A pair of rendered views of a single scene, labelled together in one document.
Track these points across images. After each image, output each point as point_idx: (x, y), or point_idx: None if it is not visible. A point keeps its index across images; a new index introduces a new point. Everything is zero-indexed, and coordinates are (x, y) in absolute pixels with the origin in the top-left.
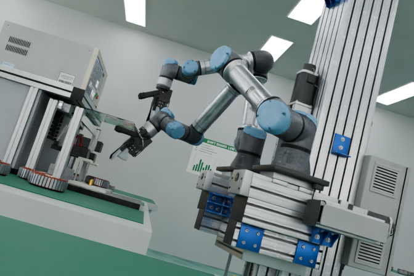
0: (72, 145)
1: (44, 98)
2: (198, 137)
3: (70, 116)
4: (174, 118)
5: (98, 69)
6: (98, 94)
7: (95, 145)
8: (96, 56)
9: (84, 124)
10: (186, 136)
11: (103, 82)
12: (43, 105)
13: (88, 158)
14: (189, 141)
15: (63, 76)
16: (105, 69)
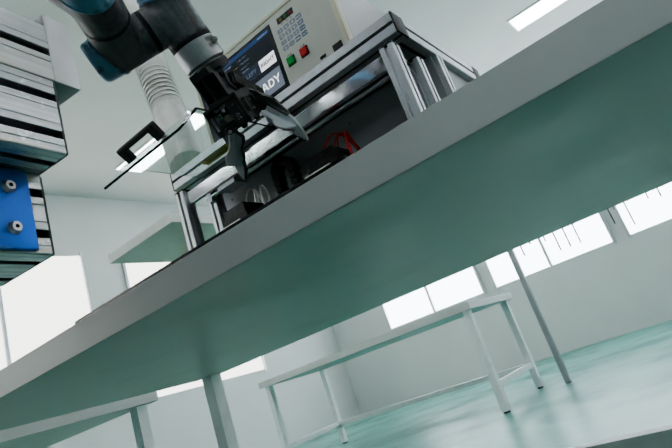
0: (193, 247)
1: (240, 190)
2: (57, 2)
3: (278, 154)
4: None
5: (237, 62)
6: (316, 31)
7: (401, 79)
8: (196, 91)
9: (236, 172)
10: (87, 37)
11: None
12: (249, 194)
13: (244, 216)
14: (86, 27)
15: None
16: (277, 9)
